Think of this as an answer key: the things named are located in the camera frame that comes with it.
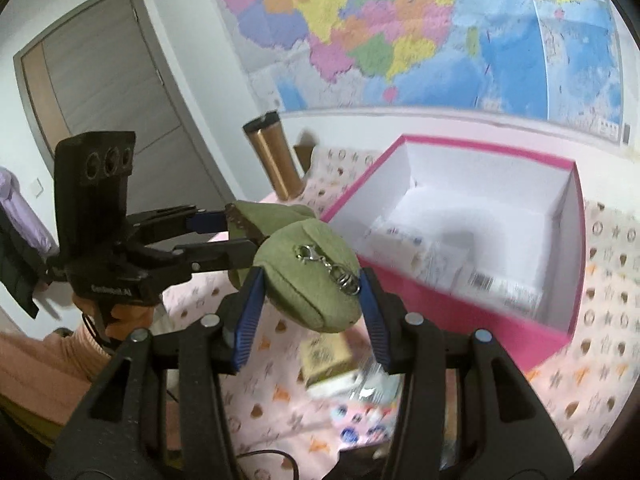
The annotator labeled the brown board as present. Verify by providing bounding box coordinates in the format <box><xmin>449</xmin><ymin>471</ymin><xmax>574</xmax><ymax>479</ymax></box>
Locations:
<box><xmin>294</xmin><ymin>144</ymin><xmax>317</xmax><ymax>173</ymax></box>

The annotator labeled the purple cloth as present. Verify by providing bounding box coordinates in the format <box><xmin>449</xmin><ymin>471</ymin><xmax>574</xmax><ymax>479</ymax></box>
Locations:
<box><xmin>0</xmin><ymin>167</ymin><xmax>59</xmax><ymax>257</ymax></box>

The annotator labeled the round sticker sheet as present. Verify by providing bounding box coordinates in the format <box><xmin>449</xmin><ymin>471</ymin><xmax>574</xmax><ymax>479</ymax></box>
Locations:
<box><xmin>327</xmin><ymin>400</ymin><xmax>398</xmax><ymax>447</ymax></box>

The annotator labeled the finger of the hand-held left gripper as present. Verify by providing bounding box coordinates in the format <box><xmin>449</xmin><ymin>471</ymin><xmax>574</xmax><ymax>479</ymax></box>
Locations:
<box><xmin>127</xmin><ymin>204</ymin><xmax>236</xmax><ymax>241</ymax></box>
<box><xmin>130</xmin><ymin>237</ymin><xmax>258</xmax><ymax>281</ymax></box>

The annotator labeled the dark jacket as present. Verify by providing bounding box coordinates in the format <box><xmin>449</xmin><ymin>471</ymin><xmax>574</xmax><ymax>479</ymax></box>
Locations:
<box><xmin>0</xmin><ymin>205</ymin><xmax>62</xmax><ymax>319</ymax></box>

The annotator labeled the clear printed packet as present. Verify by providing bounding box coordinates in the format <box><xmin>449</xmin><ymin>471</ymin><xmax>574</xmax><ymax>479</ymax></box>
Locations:
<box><xmin>427</xmin><ymin>240</ymin><xmax>545</xmax><ymax>320</ymax></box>

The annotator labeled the colourful wall map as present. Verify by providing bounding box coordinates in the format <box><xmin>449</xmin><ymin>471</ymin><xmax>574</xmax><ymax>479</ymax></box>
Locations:
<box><xmin>197</xmin><ymin>0</ymin><xmax>632</xmax><ymax>146</ymax></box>

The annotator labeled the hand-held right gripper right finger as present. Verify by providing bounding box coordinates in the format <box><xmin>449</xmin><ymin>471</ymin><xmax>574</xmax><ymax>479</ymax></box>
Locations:
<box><xmin>359</xmin><ymin>267</ymin><xmax>576</xmax><ymax>480</ymax></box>

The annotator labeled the green plush toy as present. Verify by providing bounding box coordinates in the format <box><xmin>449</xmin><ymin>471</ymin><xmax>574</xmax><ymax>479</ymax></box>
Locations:
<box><xmin>225</xmin><ymin>200</ymin><xmax>362</xmax><ymax>333</ymax></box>

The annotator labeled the copper tumbler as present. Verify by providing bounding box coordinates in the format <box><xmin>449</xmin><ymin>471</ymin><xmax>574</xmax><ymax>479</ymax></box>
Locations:
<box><xmin>242</xmin><ymin>112</ymin><xmax>306</xmax><ymax>201</ymax></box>

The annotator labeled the grey door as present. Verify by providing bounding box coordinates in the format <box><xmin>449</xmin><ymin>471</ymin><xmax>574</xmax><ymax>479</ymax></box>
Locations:
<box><xmin>14</xmin><ymin>0</ymin><xmax>241</xmax><ymax>211</ymax></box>

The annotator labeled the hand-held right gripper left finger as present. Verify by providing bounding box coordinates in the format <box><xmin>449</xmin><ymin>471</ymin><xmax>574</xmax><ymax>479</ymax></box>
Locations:
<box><xmin>47</xmin><ymin>266</ymin><xmax>266</xmax><ymax>480</ymax></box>

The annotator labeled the small yellow box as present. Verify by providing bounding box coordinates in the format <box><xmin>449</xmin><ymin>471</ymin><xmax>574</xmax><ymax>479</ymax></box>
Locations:
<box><xmin>300</xmin><ymin>334</ymin><xmax>360</xmax><ymax>390</ymax></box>

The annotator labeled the black cable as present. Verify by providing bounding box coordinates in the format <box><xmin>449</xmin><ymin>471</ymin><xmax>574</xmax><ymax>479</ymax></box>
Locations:
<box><xmin>235</xmin><ymin>449</ymin><xmax>302</xmax><ymax>480</ymax></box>

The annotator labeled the person's left hand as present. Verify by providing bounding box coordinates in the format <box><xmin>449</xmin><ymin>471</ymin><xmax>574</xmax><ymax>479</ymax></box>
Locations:
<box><xmin>74</xmin><ymin>294</ymin><xmax>153</xmax><ymax>348</ymax></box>

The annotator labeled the person's left forearm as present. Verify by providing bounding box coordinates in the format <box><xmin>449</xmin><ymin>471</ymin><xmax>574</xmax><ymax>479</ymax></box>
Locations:
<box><xmin>0</xmin><ymin>327</ymin><xmax>113</xmax><ymax>411</ymax></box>

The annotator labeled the pink cardboard box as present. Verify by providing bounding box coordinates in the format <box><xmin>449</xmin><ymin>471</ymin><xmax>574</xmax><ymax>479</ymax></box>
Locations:
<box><xmin>320</xmin><ymin>134</ymin><xmax>586</xmax><ymax>376</ymax></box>

